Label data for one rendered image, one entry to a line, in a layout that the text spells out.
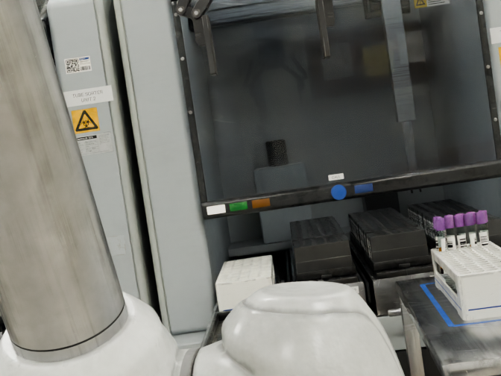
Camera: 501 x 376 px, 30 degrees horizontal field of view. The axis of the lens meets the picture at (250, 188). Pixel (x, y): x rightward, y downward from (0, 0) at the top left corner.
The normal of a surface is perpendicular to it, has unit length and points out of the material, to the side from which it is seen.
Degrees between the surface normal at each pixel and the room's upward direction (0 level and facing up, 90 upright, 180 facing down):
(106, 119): 90
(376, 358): 75
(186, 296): 90
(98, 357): 69
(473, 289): 90
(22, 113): 107
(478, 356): 0
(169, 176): 90
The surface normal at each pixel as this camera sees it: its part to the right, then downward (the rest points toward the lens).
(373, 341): 0.68, -0.40
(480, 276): -0.07, 0.06
